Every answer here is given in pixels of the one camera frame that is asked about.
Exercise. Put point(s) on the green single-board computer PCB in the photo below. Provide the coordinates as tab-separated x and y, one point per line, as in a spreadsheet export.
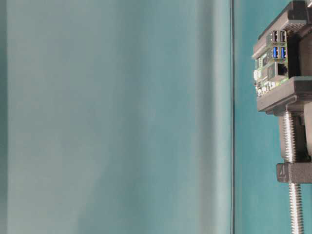
271	61

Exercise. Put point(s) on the black bench vise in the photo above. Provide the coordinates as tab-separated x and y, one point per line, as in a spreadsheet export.
295	94

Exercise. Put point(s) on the silver threaded vise screw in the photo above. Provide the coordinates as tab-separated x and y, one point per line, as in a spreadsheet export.
295	196

